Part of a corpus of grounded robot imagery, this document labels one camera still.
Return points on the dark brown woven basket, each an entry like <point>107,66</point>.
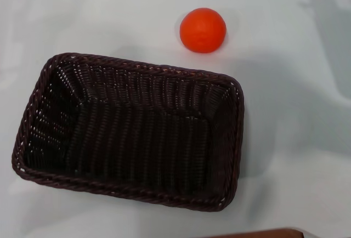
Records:
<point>137,139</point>

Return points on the orange ball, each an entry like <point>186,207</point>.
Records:
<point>203,29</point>

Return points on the brown wooden edge strip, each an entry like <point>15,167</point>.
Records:
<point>260,233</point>

